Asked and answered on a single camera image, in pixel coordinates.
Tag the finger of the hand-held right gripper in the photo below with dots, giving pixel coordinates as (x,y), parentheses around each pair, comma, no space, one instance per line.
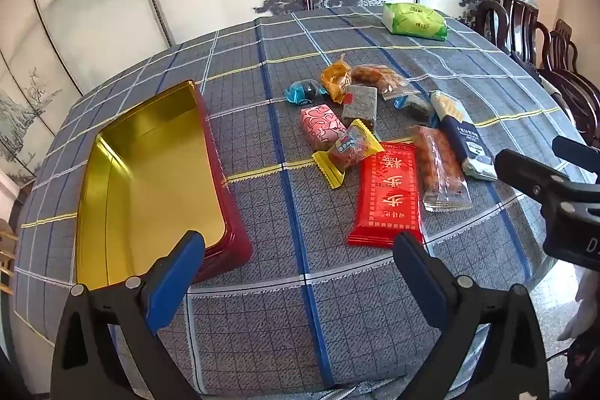
(576,153)
(529,179)

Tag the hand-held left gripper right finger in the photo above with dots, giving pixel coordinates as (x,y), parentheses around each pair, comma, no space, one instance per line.
(417,278)

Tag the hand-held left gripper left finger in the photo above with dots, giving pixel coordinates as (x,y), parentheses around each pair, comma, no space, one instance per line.
(173,282)

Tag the navy and white snack packet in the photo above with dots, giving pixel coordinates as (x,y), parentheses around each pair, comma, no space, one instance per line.
(464,137)

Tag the red snack packet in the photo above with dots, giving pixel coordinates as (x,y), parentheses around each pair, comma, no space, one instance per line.
(389,198)

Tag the red tin box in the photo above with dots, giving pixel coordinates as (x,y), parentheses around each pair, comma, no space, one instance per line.
(150,184)

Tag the blue-wrapped candy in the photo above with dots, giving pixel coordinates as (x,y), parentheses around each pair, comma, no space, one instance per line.
(304,92)
(417,109)

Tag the yellow-wrapped candy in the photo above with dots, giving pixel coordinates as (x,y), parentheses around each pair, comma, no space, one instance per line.
(349,149)

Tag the clear packet of orange snacks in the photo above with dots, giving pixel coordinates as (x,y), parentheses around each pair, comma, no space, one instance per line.
(382,78)

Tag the pink patterned snack packet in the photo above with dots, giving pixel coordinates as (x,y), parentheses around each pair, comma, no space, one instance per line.
(321,125)

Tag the grey sesame block packet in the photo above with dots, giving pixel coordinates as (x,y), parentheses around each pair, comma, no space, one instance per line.
(358,107)

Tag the orange snack packet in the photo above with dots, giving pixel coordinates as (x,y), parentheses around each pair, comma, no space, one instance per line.
(335,78)

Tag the person's right hand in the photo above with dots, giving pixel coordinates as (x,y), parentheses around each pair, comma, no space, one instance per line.
(583,301)

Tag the dark wooden chair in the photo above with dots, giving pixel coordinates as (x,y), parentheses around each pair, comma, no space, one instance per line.
(508,20)
(567,85)

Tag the grey plaid tablecloth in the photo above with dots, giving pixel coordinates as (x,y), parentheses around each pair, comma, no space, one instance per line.
(262,193)

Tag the dark patterned clothing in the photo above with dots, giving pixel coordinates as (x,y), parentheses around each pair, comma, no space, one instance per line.
(583,367)

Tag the light wooden furniture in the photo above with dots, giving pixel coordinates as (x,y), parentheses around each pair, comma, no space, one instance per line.
(5,254)

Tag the green tissue pack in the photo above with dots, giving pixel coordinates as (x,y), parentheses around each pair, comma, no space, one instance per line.
(415,21)

